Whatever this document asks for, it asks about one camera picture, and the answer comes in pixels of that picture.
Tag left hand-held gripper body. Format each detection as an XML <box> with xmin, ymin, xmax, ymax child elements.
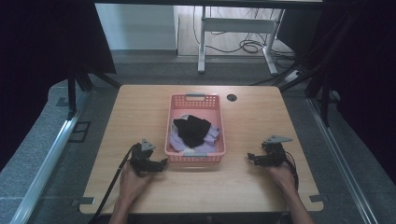
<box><xmin>128</xmin><ymin>138</ymin><xmax>157</xmax><ymax>177</ymax></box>

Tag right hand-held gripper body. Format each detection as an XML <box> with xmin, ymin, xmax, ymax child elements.
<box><xmin>261</xmin><ymin>134</ymin><xmax>294</xmax><ymax>168</ymax></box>

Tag black cloth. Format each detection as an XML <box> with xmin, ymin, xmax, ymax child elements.
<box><xmin>173</xmin><ymin>114</ymin><xmax>212</xmax><ymax>149</ymax></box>

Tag lavender cloth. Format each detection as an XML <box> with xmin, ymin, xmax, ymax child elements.
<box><xmin>169</xmin><ymin>116</ymin><xmax>222</xmax><ymax>155</ymax></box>

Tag pink plastic basket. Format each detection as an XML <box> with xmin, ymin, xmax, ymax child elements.
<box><xmin>164</xmin><ymin>92</ymin><xmax>227</xmax><ymax>165</ymax></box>

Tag person's left hand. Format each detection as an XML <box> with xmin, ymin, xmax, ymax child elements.
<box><xmin>119</xmin><ymin>161</ymin><xmax>155</xmax><ymax>203</ymax></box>

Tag person's right hand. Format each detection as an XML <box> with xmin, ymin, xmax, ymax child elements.
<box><xmin>268</xmin><ymin>162</ymin><xmax>301</xmax><ymax>198</ymax></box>

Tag grey tape strip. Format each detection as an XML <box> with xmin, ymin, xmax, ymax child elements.
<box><xmin>308</xmin><ymin>193</ymin><xmax>330</xmax><ymax>203</ymax></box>
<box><xmin>72</xmin><ymin>196</ymin><xmax>97</xmax><ymax>207</ymax></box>

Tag white power strip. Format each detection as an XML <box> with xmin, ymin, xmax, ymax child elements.
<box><xmin>283</xmin><ymin>69</ymin><xmax>304</xmax><ymax>84</ymax></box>

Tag black metal stand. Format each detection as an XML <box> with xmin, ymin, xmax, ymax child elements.
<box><xmin>64</xmin><ymin>66</ymin><xmax>121</xmax><ymax>120</ymax></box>
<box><xmin>270</xmin><ymin>12</ymin><xmax>356</xmax><ymax>128</ymax></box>

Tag black curtain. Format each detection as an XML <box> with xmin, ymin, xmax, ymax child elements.
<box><xmin>276</xmin><ymin>0</ymin><xmax>396</xmax><ymax>185</ymax></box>
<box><xmin>0</xmin><ymin>0</ymin><xmax>118</xmax><ymax>173</ymax></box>

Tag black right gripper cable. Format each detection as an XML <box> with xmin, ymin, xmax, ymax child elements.
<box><xmin>282</xmin><ymin>149</ymin><xmax>301</xmax><ymax>191</ymax></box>

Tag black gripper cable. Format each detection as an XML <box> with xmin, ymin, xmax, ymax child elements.
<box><xmin>88</xmin><ymin>143</ymin><xmax>140</xmax><ymax>224</ymax></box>
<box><xmin>282</xmin><ymin>149</ymin><xmax>301</xmax><ymax>191</ymax></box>

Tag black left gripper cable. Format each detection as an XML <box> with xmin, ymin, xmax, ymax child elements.
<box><xmin>88</xmin><ymin>143</ymin><xmax>140</xmax><ymax>224</ymax></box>

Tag aluminium floor rail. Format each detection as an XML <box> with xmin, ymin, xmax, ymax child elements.
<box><xmin>306</xmin><ymin>96</ymin><xmax>379</xmax><ymax>224</ymax></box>
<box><xmin>8</xmin><ymin>90</ymin><xmax>92</xmax><ymax>224</ymax></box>

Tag black floor cables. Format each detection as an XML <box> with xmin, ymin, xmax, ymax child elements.
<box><xmin>192</xmin><ymin>6</ymin><xmax>297</xmax><ymax>63</ymax></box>

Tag white metal desk frame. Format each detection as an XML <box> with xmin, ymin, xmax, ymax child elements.
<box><xmin>197</xmin><ymin>5</ymin><xmax>286</xmax><ymax>77</ymax></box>

